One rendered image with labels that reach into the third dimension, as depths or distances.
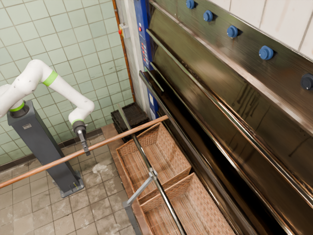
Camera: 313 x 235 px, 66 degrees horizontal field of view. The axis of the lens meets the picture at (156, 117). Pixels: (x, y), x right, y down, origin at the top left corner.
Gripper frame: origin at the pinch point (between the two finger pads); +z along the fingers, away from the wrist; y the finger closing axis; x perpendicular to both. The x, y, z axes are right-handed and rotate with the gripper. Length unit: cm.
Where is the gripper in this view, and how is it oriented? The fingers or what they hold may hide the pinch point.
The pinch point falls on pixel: (86, 149)
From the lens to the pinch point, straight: 173.2
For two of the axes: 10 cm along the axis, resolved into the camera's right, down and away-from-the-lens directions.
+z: 4.2, 6.3, -6.5
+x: -9.0, 3.6, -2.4
